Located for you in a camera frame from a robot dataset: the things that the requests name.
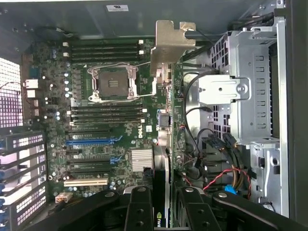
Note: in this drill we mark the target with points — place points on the white case wall sticker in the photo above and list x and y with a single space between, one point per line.
116 8

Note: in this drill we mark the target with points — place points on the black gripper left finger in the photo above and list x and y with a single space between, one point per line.
140 211

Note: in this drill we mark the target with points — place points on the black open PC case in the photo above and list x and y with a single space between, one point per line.
144 21

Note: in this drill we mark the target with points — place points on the silver finned heatsink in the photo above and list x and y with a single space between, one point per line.
140 160

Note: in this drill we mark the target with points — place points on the black RAM slot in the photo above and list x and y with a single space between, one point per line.
103 55
106 122
103 59
106 117
103 49
106 112
106 107
103 44

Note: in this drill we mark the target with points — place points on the black long expansion slot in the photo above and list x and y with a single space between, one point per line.
87 171
89 163
86 131

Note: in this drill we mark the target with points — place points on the small grey disk bay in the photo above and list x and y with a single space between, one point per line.
269 168

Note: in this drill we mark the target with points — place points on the black short expansion slot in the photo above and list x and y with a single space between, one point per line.
73 152

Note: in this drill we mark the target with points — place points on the CPU socket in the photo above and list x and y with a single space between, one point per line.
113 83

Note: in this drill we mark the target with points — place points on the white power connector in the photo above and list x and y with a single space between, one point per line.
63 197

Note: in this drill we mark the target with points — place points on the green Dell motherboard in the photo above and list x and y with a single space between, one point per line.
134 115

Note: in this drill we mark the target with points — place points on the silver perforated disk bay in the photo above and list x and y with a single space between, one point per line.
252 62

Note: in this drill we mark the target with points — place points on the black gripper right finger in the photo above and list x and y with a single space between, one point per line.
199 214

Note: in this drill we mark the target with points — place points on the metal socket cover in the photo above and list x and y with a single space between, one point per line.
133 81

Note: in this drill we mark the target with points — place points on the blue expansion slot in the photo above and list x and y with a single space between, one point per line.
91 141

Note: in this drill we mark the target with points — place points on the white expansion slot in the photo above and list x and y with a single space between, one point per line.
85 182

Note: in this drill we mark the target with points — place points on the silver rear port row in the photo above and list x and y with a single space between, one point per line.
31 83

